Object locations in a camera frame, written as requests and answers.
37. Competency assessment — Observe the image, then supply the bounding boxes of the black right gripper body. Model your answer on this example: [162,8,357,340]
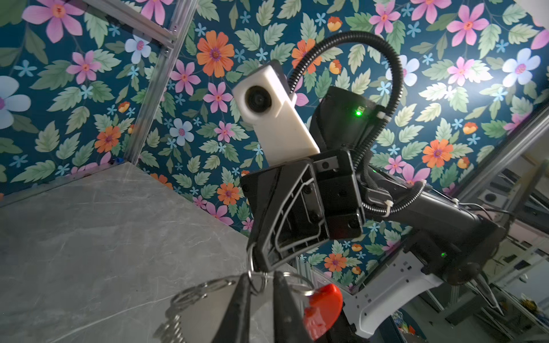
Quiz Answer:
[241,149,365,272]

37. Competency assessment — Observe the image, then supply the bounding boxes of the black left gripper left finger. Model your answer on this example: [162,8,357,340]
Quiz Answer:
[212,274,252,343]

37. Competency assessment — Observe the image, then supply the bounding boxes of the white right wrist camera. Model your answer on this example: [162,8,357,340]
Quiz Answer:
[232,60,320,166]

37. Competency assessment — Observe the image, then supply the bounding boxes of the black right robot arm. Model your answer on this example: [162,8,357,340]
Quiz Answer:
[234,84,506,338]

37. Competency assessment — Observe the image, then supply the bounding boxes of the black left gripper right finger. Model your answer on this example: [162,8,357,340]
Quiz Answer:
[273,272,313,343]

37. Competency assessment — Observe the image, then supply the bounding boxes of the black corrugated camera cable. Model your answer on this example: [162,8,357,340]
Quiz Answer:
[286,31,427,217]

